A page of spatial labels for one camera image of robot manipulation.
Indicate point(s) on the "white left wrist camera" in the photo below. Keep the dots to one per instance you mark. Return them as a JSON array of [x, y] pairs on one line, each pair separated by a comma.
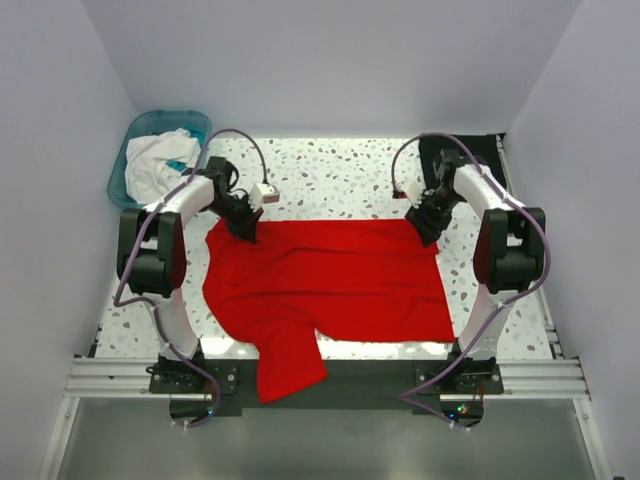
[[263, 193]]

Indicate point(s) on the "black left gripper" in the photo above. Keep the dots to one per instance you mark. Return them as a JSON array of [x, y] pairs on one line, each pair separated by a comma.
[[243, 219]]

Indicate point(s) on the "white crumpled t shirt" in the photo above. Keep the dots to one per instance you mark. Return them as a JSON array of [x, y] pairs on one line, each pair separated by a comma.
[[147, 177]]

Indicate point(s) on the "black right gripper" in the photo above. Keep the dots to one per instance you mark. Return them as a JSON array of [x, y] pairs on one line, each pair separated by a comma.
[[425, 220]]

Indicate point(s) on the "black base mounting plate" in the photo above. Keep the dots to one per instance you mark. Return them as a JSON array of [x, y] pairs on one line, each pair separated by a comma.
[[354, 385]]

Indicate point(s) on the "aluminium front frame rail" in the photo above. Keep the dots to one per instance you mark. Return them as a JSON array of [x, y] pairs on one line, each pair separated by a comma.
[[522, 379]]

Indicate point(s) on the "teal plastic laundry basket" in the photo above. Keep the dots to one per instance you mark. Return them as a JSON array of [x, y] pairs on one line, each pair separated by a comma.
[[150, 123]]

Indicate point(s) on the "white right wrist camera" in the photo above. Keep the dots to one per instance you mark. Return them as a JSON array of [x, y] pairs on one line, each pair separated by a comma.
[[413, 191]]

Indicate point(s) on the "red t shirt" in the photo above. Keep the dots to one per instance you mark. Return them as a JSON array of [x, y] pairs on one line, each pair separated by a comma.
[[351, 280]]

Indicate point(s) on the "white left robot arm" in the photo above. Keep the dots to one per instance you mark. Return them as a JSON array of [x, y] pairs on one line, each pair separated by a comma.
[[151, 253]]

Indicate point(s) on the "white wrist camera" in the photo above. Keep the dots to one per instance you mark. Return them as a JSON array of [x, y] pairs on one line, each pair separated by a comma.
[[413, 191], [263, 193]]

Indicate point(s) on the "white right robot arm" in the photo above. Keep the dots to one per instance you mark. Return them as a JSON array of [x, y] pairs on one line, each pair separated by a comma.
[[510, 250]]

